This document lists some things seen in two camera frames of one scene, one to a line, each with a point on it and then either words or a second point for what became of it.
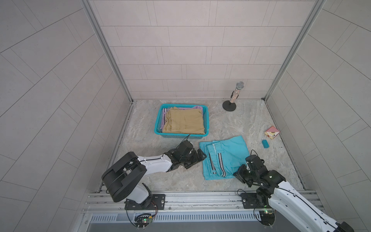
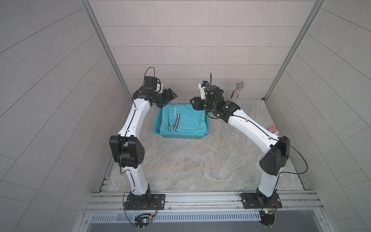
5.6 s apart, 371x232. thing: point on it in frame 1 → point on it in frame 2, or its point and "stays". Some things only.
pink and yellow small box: [271, 132] stays
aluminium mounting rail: [199, 201] stays
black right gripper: [238, 174] → [198, 104]
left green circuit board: [143, 220] stays
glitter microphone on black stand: [229, 105] stays
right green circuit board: [267, 217] stays
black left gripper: [195, 159] → [166, 98]
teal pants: [221, 158] → [183, 120]
